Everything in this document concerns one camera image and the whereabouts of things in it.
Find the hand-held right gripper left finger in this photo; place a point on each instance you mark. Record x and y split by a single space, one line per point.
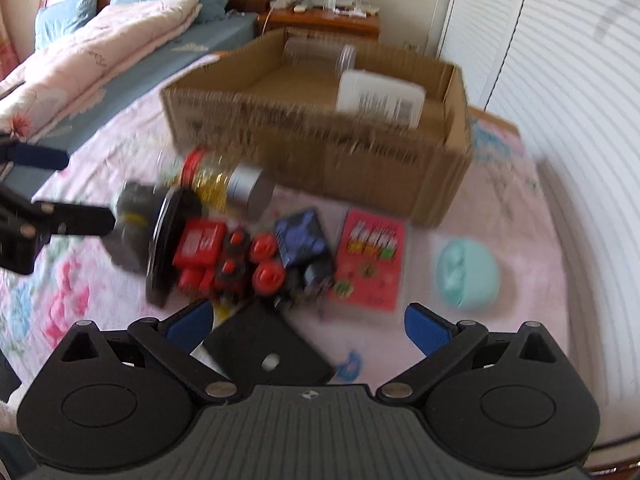
192 322

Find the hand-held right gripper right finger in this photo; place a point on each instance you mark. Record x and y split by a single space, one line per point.
425 332

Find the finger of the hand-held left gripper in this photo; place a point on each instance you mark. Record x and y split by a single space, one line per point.
40 157
65 217

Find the grey bottle black lid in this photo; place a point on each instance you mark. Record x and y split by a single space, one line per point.
167 240

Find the red ink cartridge box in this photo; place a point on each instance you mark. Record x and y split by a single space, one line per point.
370 260

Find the glitter bottle with silver cap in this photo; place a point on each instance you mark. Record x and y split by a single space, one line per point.
215 180

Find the cardboard box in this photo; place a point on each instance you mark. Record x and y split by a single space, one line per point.
300 160

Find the black plate with hole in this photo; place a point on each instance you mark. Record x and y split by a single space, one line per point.
260 340

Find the mint green case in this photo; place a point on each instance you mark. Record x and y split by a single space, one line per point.
467 272

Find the red cube toy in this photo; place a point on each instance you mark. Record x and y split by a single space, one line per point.
200 242

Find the red patterned curtain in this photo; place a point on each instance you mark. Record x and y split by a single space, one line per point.
6 45

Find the pink quilt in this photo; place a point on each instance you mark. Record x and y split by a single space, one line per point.
100 50

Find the black toy red caps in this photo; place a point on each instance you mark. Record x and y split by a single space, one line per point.
300 240

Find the small blue pillow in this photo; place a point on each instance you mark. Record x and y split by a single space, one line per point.
65 15

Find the blue bed sheet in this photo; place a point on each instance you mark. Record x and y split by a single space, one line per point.
205 40

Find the wooden furniture edge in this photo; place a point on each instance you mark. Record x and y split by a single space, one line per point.
495 120

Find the white plastic bottle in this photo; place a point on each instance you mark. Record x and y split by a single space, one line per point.
380 97

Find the white louvered closet door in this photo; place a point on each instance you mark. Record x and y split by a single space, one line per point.
575 110

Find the clear plastic jar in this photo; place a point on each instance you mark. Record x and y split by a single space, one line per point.
310 52

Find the wooden nightstand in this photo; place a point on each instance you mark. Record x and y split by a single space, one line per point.
320 22

